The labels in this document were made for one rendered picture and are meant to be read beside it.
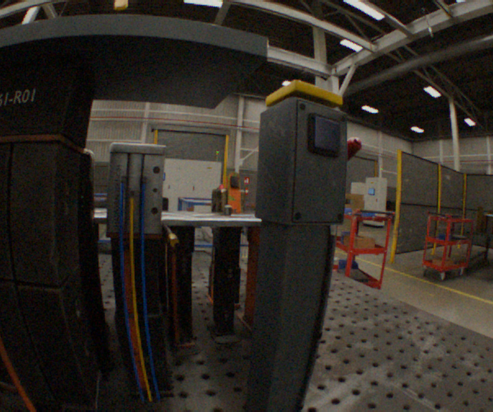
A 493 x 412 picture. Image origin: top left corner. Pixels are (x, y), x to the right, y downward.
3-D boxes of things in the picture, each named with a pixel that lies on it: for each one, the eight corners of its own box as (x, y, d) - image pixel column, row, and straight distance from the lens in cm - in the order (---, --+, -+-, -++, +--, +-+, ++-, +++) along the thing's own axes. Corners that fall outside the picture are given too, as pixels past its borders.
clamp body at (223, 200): (230, 293, 93) (235, 190, 86) (245, 310, 81) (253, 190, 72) (200, 295, 90) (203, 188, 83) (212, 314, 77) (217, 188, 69)
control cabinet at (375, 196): (361, 226, 1106) (365, 167, 1110) (370, 225, 1145) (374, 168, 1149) (375, 228, 1052) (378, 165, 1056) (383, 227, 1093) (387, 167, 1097)
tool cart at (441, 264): (445, 270, 475) (454, 212, 464) (464, 277, 451) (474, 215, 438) (416, 275, 414) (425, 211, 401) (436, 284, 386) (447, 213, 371)
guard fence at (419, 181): (457, 247, 774) (463, 173, 772) (461, 248, 768) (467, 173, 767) (386, 261, 479) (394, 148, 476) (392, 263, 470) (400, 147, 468)
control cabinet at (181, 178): (145, 220, 841) (150, 143, 846) (146, 218, 894) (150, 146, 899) (218, 222, 863) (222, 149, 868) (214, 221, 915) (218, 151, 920)
